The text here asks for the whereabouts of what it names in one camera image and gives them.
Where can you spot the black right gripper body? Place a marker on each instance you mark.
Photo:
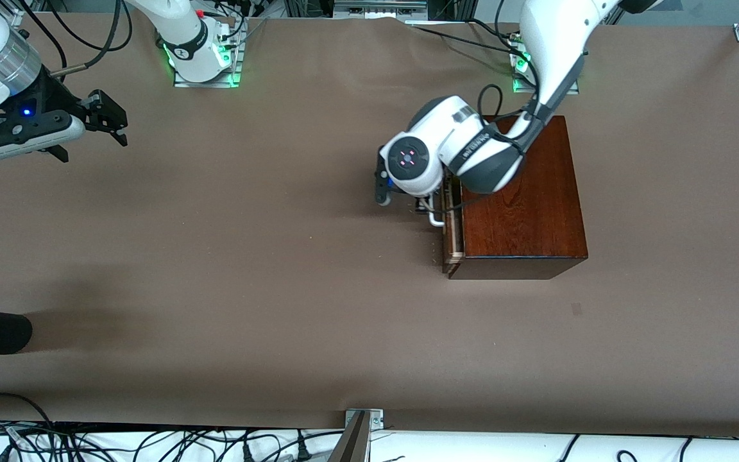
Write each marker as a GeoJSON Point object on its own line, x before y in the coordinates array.
{"type": "Point", "coordinates": [56, 98]}

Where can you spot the light wood drawer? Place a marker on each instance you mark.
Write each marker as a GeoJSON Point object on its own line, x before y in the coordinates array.
{"type": "Point", "coordinates": [453, 237]}

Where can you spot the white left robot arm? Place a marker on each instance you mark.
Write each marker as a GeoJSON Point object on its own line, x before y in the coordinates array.
{"type": "Point", "coordinates": [446, 135]}

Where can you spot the dark brown wooden cabinet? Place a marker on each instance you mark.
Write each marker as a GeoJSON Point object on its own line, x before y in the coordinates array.
{"type": "Point", "coordinates": [523, 212]}

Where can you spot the grey control box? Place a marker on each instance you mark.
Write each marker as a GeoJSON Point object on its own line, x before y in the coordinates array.
{"type": "Point", "coordinates": [379, 8]}

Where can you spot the aluminium arm base plate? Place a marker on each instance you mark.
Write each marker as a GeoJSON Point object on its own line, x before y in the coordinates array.
{"type": "Point", "coordinates": [518, 80]}
{"type": "Point", "coordinates": [235, 64]}

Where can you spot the metal corner bracket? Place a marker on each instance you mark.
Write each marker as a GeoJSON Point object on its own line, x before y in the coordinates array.
{"type": "Point", "coordinates": [376, 418]}

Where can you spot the grey camera mount pole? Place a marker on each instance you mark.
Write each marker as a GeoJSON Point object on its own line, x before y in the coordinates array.
{"type": "Point", "coordinates": [351, 443]}

